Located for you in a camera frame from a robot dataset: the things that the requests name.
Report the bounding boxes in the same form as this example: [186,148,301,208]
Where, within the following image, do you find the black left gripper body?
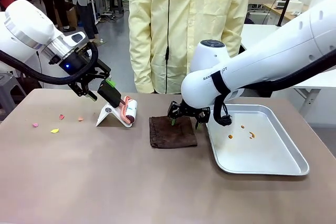
[59,47,111,85]

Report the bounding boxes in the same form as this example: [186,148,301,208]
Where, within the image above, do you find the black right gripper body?
[167,100,211,124]

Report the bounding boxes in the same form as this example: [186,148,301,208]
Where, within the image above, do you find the pink lint roller black handle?
[97,79,139,124]

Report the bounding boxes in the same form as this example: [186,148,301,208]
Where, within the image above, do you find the dark brown cloth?
[149,115,198,149]

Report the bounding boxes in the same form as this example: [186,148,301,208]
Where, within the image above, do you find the white folded roller stand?
[96,102,134,129]

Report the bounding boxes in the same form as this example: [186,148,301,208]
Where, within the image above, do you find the brown cardboard box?
[56,3,79,28]

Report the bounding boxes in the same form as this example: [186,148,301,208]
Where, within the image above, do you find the person in grey top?
[65,0,100,41]

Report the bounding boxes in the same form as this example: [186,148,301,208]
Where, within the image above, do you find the person in black trousers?
[35,0,77,33]

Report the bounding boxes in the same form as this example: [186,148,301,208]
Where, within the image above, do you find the silver metal tray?
[205,104,310,176]

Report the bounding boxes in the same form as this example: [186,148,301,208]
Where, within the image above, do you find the grey metal stool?
[0,73,27,121]

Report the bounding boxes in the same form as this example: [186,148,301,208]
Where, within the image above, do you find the person in yellow shirt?
[128,0,251,95]

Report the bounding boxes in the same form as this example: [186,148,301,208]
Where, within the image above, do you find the wooden background desk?
[262,3,309,25]

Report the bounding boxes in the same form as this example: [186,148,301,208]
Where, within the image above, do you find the white tissue box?
[288,0,303,12]

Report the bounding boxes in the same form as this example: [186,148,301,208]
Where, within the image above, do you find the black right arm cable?
[211,48,336,127]

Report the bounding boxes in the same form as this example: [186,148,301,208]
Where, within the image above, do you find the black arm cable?
[0,41,99,86]
[211,48,336,127]

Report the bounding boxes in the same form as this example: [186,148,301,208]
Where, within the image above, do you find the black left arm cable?
[0,41,99,86]

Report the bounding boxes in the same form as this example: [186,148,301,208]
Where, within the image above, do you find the thin black neck cord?
[164,0,173,65]

